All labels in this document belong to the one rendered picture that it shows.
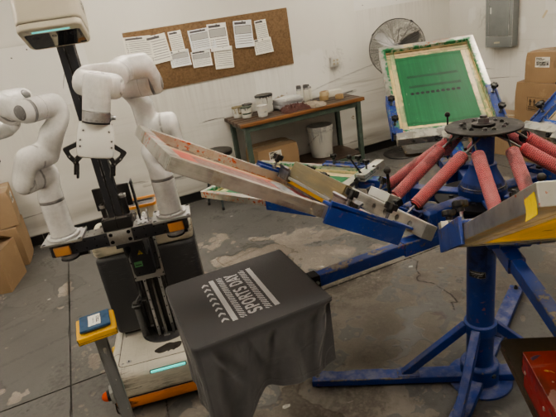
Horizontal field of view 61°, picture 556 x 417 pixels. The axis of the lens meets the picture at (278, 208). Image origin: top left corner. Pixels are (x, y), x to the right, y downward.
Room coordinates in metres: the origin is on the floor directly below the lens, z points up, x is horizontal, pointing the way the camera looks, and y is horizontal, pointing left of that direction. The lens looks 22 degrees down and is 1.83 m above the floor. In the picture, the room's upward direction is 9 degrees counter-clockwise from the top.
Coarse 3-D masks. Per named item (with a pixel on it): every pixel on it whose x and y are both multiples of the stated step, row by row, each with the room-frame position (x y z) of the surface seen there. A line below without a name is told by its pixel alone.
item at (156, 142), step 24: (144, 144) 1.44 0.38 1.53; (168, 144) 1.66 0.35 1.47; (192, 144) 1.69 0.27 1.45; (168, 168) 1.12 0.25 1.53; (192, 168) 1.14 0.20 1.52; (240, 168) 1.75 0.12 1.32; (264, 168) 1.78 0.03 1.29; (240, 192) 1.17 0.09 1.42; (264, 192) 1.20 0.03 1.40; (288, 192) 1.26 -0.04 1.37
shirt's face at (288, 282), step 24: (240, 264) 1.67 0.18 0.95; (264, 264) 1.63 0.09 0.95; (288, 264) 1.60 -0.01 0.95; (168, 288) 1.57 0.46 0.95; (192, 288) 1.54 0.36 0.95; (288, 288) 1.43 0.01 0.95; (312, 288) 1.41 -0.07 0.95; (192, 312) 1.38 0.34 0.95; (264, 312) 1.31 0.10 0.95; (288, 312) 1.29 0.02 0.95; (192, 336) 1.24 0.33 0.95; (216, 336) 1.22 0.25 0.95
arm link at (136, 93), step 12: (132, 84) 1.74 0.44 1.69; (144, 84) 1.74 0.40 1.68; (132, 96) 1.76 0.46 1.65; (144, 96) 1.77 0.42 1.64; (132, 108) 1.82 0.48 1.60; (144, 108) 1.81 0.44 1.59; (144, 120) 1.81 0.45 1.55; (156, 120) 1.82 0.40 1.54; (168, 120) 1.82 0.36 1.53; (168, 132) 1.82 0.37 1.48; (180, 132) 1.86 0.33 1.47
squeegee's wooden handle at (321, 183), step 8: (296, 168) 1.72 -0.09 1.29; (304, 168) 1.67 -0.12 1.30; (296, 176) 1.69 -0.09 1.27; (304, 176) 1.64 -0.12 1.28; (312, 176) 1.60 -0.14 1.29; (320, 176) 1.55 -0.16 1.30; (328, 176) 1.52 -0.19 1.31; (304, 184) 1.61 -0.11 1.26; (312, 184) 1.57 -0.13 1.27; (320, 184) 1.53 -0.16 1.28; (328, 184) 1.49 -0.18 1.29; (336, 184) 1.45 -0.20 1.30; (344, 184) 1.42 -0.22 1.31; (320, 192) 1.50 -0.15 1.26; (328, 192) 1.46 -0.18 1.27; (344, 192) 1.40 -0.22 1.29
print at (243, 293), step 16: (240, 272) 1.60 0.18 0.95; (208, 288) 1.52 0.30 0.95; (224, 288) 1.50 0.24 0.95; (240, 288) 1.48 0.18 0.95; (256, 288) 1.46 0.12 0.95; (224, 304) 1.39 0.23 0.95; (240, 304) 1.37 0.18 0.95; (256, 304) 1.36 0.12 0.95; (272, 304) 1.34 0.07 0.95; (224, 320) 1.30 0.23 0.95
